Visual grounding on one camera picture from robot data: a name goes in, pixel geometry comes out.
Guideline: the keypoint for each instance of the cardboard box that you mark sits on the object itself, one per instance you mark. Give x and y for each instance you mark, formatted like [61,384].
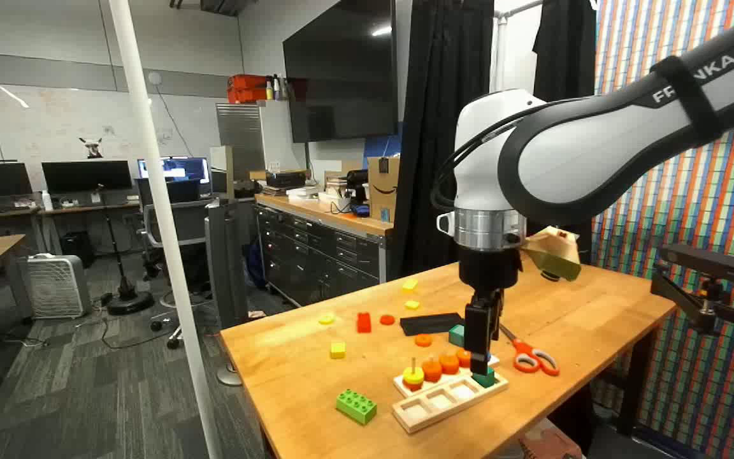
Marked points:
[383,188]

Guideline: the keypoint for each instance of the black drawer cabinet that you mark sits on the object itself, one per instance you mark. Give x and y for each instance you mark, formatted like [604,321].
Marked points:
[310,261]

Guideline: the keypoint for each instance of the round yellow block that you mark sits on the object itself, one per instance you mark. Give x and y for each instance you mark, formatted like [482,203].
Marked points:
[413,376]

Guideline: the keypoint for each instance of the orange handled scissors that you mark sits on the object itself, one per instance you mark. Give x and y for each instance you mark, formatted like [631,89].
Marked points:
[531,357]

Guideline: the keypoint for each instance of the yellow square block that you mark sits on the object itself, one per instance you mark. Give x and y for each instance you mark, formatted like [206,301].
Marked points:
[338,351]

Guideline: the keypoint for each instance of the flat red round disc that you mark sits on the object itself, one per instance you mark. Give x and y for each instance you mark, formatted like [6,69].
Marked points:
[386,319]

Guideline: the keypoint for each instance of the red cylinder block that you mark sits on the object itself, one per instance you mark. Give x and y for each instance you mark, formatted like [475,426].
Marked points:
[362,321]

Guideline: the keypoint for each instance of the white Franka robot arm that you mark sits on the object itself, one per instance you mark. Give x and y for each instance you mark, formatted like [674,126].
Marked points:
[520,159]

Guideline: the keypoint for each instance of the black flat rectangular object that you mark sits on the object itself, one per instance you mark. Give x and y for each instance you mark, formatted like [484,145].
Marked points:
[429,321]

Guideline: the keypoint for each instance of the wall mounted black television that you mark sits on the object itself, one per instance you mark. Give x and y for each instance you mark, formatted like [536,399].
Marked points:
[340,72]

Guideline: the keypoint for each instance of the green cube block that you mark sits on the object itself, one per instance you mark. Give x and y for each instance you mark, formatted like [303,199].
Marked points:
[484,376]

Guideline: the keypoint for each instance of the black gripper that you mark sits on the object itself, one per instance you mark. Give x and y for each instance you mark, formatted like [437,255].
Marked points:
[487,276]

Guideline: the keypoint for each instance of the white vertical pole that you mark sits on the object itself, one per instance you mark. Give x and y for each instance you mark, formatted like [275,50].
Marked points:
[167,228]

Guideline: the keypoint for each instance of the flat yellow disc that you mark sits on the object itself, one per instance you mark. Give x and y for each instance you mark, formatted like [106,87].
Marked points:
[326,319]

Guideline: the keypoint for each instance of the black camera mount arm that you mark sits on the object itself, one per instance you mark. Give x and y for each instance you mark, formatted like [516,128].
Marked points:
[711,300]

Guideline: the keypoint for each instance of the white box fan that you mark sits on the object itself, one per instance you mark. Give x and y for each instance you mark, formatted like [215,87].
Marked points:
[57,286]

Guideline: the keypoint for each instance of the wooden tray with square holes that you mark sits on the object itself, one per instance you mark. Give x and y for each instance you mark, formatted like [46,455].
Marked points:
[437,402]

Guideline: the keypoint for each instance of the green lego brick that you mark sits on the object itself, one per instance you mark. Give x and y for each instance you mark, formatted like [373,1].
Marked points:
[355,407]

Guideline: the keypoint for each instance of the teal green wedge block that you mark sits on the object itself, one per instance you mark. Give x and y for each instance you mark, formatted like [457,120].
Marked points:
[457,335]

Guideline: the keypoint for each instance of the orange round block stack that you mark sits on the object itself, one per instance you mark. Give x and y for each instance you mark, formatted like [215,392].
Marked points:
[465,357]
[431,370]
[448,362]

